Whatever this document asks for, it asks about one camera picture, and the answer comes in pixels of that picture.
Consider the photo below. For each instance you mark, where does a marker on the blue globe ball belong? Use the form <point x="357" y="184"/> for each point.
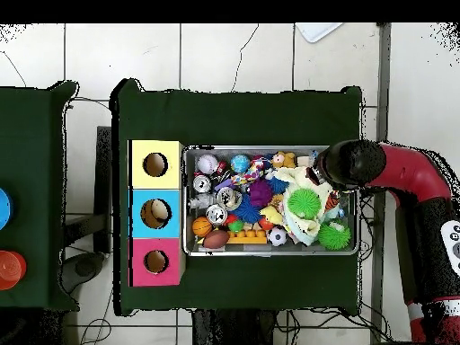
<point x="240" y="163"/>

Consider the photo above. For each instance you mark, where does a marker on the dark green table cloth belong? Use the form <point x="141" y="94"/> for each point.
<point x="233" y="118"/>

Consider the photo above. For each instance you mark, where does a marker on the wooden box with three holes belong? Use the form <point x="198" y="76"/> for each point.
<point x="172" y="172"/>

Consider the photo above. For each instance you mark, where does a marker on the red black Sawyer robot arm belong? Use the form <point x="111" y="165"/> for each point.
<point x="413" y="172"/>

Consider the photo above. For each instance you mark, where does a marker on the black white soccer ball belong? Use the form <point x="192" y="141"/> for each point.
<point x="277" y="236"/>

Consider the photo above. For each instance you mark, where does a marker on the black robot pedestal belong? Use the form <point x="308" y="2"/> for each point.
<point x="230" y="330"/>

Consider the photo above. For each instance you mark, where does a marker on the silver mesh bin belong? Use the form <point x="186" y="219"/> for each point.
<point x="248" y="248"/>

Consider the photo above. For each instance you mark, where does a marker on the white baseball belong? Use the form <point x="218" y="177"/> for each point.
<point x="207" y="164"/>

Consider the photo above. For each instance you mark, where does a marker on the clear plastic ball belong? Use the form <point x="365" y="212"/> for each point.
<point x="313" y="156"/>

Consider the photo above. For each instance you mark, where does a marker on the blue cup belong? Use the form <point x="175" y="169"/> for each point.
<point x="4" y="208"/>

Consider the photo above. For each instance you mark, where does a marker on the brown toy football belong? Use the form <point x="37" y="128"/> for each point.
<point x="216" y="239"/>

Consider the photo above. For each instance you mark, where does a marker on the purple spiky ball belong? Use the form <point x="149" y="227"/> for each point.
<point x="260" y="193"/>

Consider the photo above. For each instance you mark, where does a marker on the black floor stand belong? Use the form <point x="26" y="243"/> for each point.
<point x="104" y="179"/>

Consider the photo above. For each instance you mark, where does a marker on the orange toy basketball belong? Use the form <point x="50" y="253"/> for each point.
<point x="201" y="226"/>

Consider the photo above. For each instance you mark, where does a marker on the cream knitted cloth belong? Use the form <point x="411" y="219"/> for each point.
<point x="294" y="178"/>

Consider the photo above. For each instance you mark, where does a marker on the green spiky rubber ball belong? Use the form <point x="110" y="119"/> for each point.
<point x="304" y="203"/>

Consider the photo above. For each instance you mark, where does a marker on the brown plush monkey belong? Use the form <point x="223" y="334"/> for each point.
<point x="283" y="159"/>

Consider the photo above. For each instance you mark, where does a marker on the small green covered table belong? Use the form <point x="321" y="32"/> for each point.
<point x="32" y="143"/>

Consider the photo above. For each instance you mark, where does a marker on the white tray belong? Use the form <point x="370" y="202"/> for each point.
<point x="316" y="30"/>

